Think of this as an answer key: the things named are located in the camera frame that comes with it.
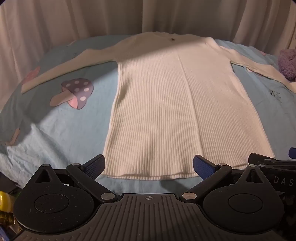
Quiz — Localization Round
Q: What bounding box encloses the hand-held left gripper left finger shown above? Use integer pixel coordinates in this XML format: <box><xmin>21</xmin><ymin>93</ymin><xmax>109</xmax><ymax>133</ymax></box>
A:
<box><xmin>24</xmin><ymin>154</ymin><xmax>119</xmax><ymax>205</ymax></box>

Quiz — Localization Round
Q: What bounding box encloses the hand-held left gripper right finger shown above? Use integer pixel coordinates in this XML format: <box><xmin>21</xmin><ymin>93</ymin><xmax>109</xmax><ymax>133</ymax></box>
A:
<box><xmin>180</xmin><ymin>154</ymin><xmax>275</xmax><ymax>205</ymax></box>

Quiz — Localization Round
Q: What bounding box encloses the white ribbed knit sweater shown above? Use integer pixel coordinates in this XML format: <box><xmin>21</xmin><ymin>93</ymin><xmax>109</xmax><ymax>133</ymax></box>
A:
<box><xmin>21</xmin><ymin>31</ymin><xmax>296</xmax><ymax>181</ymax></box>

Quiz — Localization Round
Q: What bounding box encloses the blue mushroom print blanket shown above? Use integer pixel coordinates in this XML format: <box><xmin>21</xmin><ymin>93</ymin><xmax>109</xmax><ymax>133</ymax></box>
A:
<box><xmin>0</xmin><ymin>35</ymin><xmax>296</xmax><ymax>200</ymax></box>

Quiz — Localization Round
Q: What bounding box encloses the purple plush toy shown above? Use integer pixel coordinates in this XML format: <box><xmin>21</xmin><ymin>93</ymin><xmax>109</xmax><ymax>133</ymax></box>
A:
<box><xmin>277</xmin><ymin>48</ymin><xmax>296</xmax><ymax>82</ymax></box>

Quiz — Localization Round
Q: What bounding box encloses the yellow plastic object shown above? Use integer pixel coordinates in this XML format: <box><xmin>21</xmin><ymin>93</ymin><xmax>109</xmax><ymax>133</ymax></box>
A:
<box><xmin>0</xmin><ymin>191</ymin><xmax>12</xmax><ymax>213</ymax></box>

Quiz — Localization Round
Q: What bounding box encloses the white pleated curtain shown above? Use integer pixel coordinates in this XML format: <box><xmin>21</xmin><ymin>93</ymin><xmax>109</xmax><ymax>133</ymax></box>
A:
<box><xmin>0</xmin><ymin>0</ymin><xmax>296</xmax><ymax>105</ymax></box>

